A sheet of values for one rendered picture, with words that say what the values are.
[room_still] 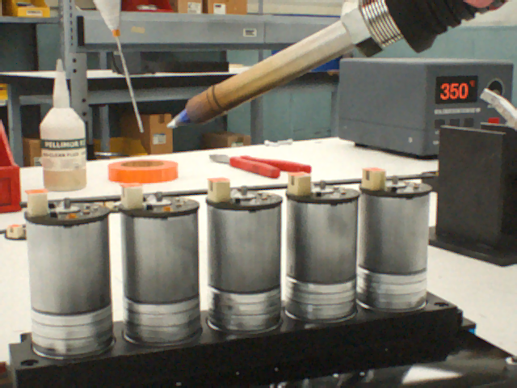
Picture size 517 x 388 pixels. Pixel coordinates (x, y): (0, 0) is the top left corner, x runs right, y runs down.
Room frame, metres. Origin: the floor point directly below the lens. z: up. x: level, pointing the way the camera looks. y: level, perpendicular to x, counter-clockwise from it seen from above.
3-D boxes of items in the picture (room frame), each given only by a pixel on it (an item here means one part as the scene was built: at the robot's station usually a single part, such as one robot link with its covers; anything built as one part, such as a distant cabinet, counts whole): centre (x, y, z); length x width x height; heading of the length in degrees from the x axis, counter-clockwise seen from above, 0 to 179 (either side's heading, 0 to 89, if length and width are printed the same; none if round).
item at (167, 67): (3.25, 0.25, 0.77); 0.24 x 0.16 x 0.04; 127
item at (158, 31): (3.14, 0.10, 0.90); 1.30 x 0.06 x 0.12; 128
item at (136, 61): (3.05, 0.46, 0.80); 0.15 x 0.12 x 0.10; 57
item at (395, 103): (0.84, -0.18, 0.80); 0.15 x 0.12 x 0.10; 27
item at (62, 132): (0.61, 0.15, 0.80); 0.03 x 0.03 x 0.10
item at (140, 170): (0.66, 0.09, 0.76); 0.06 x 0.06 x 0.01
